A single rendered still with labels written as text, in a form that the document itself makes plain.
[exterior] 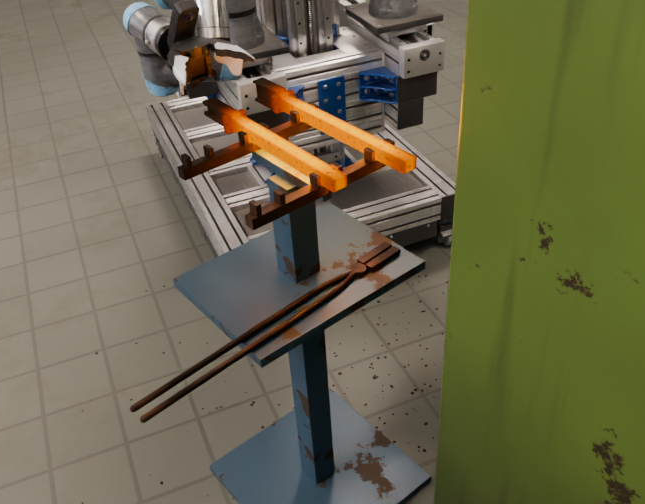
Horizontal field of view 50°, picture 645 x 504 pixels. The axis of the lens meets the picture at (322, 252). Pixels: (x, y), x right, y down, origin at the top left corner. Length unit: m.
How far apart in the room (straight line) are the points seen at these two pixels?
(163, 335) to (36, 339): 0.41
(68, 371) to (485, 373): 1.45
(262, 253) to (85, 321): 1.12
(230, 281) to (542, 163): 0.70
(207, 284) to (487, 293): 0.57
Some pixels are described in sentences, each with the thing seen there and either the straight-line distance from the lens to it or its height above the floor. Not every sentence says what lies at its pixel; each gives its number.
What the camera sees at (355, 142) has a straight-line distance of 1.24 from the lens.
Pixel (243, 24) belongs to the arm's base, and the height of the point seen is 0.88.
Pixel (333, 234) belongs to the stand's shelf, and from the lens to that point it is 1.46.
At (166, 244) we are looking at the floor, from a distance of 2.69.
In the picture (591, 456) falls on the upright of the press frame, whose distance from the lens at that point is 1.10.
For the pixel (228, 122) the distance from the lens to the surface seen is 1.34.
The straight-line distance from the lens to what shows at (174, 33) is 1.44.
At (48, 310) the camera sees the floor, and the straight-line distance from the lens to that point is 2.53.
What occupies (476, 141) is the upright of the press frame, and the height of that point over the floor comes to 1.07.
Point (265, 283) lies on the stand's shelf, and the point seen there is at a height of 0.67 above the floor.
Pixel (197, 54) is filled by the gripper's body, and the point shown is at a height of 1.03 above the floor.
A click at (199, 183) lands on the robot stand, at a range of 2.57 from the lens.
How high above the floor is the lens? 1.51
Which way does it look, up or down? 37 degrees down
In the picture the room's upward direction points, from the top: 4 degrees counter-clockwise
